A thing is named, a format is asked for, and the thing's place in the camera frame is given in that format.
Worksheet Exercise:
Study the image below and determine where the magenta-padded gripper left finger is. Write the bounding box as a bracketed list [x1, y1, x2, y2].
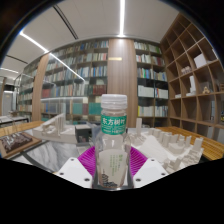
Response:
[54, 146, 98, 190]

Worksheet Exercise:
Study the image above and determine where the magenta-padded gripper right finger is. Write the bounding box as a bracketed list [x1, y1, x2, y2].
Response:
[128, 146, 170, 190]

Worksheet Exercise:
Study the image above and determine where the clear plastic bottle green label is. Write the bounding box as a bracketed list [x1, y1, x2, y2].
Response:
[94, 93, 132, 191]

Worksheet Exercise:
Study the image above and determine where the white city block model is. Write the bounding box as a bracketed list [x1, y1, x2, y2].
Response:
[128, 117, 204, 175]

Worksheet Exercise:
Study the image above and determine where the dark grey house model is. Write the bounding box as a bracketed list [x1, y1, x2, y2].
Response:
[74, 124, 93, 145]

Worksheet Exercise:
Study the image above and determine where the beige building model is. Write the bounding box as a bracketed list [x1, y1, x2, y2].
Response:
[32, 113, 79, 145]

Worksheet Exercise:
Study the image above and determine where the brown building model on board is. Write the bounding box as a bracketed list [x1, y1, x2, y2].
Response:
[0, 131, 43, 160]

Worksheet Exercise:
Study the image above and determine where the wooden cubby shelf unit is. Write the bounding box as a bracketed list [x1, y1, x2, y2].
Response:
[159, 13, 224, 134]

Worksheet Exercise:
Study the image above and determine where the straight ceiling light strip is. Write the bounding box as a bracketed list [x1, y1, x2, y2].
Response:
[118, 0, 127, 38]

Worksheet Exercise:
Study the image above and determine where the tall bookshelf wall with books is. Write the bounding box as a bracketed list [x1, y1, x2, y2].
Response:
[14, 39, 170, 128]

